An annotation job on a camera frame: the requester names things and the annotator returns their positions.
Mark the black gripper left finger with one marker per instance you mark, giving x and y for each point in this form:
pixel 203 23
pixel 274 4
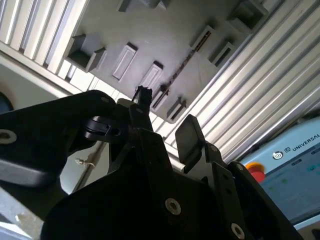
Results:
pixel 45 140

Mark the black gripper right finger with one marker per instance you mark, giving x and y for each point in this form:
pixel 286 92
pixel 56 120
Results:
pixel 190 140

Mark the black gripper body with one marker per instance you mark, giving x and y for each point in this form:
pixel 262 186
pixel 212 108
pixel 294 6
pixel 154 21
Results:
pixel 112 215

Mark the RAM stick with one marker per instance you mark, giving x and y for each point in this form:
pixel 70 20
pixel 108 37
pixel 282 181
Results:
pixel 200 43

